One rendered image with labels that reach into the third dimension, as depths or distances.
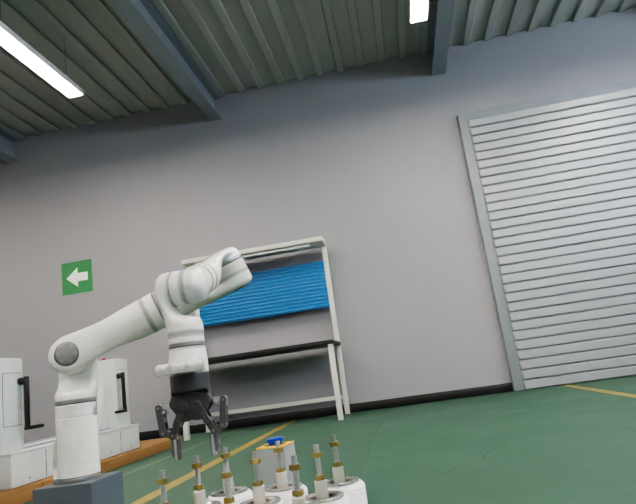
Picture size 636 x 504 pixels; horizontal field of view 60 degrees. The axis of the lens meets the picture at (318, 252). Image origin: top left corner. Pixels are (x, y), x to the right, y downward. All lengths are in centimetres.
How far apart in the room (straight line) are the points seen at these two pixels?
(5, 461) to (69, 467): 228
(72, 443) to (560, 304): 546
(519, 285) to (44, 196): 583
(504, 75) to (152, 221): 451
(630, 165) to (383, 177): 262
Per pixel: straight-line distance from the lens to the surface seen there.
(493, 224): 632
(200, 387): 110
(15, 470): 372
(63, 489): 143
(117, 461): 449
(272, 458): 135
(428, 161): 658
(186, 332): 110
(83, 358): 142
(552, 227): 642
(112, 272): 718
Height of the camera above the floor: 46
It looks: 12 degrees up
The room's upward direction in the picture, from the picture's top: 8 degrees counter-clockwise
